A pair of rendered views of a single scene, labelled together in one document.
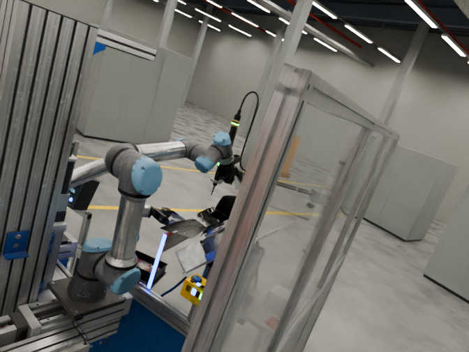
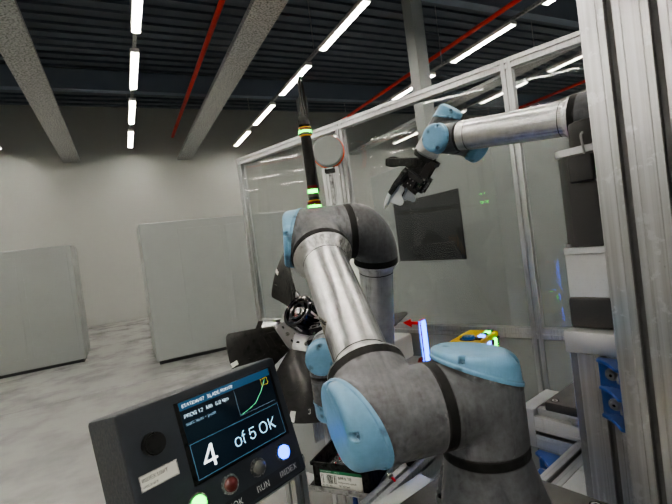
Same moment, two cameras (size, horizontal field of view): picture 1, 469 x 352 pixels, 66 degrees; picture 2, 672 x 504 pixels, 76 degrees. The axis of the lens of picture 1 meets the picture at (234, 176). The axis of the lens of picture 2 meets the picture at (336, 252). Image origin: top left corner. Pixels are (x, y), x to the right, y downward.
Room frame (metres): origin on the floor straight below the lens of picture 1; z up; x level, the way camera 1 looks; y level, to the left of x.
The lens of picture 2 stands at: (1.55, 1.43, 1.43)
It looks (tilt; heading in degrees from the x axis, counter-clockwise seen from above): 1 degrees down; 287
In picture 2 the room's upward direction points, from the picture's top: 7 degrees counter-clockwise
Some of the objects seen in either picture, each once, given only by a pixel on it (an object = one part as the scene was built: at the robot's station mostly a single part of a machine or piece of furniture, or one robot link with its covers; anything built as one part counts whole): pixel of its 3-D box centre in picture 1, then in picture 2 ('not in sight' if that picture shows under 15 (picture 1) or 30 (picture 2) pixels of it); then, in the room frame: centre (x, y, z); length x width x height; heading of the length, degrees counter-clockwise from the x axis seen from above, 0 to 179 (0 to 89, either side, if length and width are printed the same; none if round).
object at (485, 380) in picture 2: not in sight; (473, 393); (1.56, 0.82, 1.20); 0.13 x 0.12 x 0.14; 29
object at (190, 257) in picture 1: (191, 256); not in sight; (1.95, 0.08, 0.98); 0.20 x 0.16 x 0.20; 66
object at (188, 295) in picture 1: (200, 292); (476, 350); (1.56, -0.03, 1.02); 0.16 x 0.10 x 0.11; 66
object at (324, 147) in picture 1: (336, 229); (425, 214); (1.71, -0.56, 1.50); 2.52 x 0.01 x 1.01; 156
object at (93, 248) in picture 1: (97, 255); not in sight; (1.27, 0.41, 1.20); 0.13 x 0.12 x 0.14; 61
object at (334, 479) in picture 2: (144, 267); (356, 456); (1.90, 0.32, 0.84); 0.22 x 0.17 x 0.07; 81
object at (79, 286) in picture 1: (89, 280); not in sight; (1.28, 0.41, 1.09); 0.15 x 0.15 x 0.10
